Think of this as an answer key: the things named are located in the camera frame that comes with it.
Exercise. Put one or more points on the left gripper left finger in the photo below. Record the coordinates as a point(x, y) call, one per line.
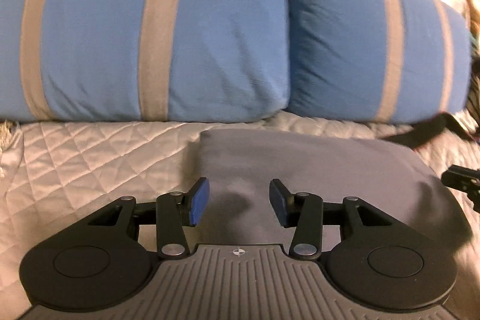
point(173, 212)

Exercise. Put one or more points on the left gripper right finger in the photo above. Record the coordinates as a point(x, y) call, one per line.
point(303, 212)

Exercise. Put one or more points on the grey-blue sweatpants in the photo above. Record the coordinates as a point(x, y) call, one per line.
point(240, 164)

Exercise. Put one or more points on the grey quilted bedspread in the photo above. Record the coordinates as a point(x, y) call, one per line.
point(52, 174)

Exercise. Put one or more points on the brown teddy bear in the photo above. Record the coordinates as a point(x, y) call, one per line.
point(473, 6)

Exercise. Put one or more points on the right blue striped pillow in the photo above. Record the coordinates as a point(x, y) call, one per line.
point(384, 61)

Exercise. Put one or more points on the blue striped pillow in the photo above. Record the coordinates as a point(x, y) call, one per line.
point(144, 60)
point(384, 61)

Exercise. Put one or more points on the left blue striped pillow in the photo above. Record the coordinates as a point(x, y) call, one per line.
point(144, 60)

